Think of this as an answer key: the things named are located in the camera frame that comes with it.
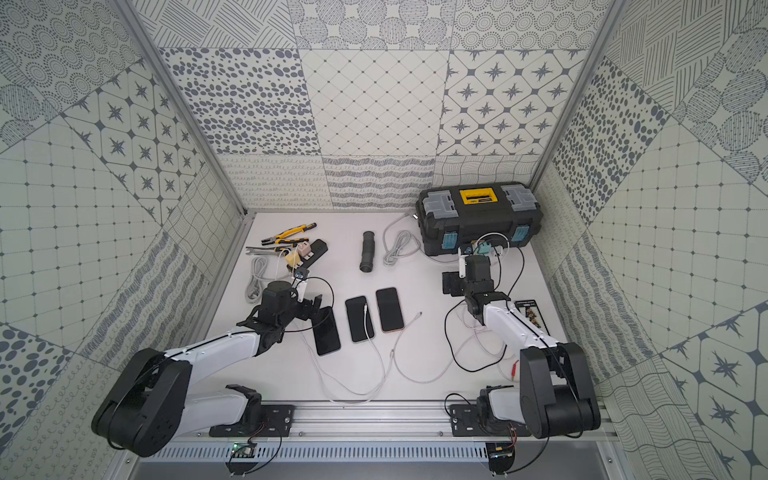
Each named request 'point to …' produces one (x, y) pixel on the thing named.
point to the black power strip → (317, 249)
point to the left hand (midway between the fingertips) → (299, 287)
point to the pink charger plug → (303, 248)
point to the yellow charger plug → (293, 258)
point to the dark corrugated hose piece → (368, 251)
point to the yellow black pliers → (280, 239)
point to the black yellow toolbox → (452, 216)
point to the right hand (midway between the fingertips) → (461, 276)
